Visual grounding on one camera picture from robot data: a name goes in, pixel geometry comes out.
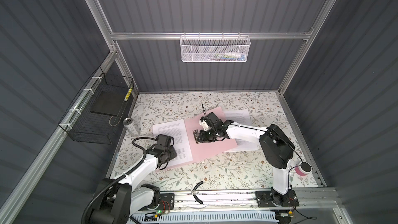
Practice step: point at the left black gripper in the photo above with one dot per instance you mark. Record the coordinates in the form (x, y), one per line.
(172, 152)

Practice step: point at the black notebook in basket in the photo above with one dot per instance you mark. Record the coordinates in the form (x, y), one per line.
(109, 104)

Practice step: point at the silver drink can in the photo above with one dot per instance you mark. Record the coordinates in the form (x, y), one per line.
(132, 126)

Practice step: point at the black wire basket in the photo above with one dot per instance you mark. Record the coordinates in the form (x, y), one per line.
(83, 126)

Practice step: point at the yellow marker pen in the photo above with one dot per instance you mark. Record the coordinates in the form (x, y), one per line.
(126, 98)

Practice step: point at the pink file folder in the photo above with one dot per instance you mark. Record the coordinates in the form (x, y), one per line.
(203, 151)

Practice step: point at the metal folder clip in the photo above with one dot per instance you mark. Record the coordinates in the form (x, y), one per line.
(196, 136)

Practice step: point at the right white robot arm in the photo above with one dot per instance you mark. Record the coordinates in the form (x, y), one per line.
(276, 146)

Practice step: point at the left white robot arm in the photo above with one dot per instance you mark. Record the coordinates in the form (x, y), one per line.
(115, 200)

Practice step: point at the white wire mesh basket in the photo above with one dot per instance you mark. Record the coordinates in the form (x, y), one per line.
(214, 49)

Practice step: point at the stack of printed papers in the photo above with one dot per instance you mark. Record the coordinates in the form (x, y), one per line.
(242, 117)

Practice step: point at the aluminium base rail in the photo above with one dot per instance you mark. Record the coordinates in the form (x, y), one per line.
(228, 200)

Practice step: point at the printed white paper sheet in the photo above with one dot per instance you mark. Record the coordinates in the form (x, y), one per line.
(177, 130)

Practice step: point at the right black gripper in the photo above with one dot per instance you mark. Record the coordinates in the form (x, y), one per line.
(201, 138)

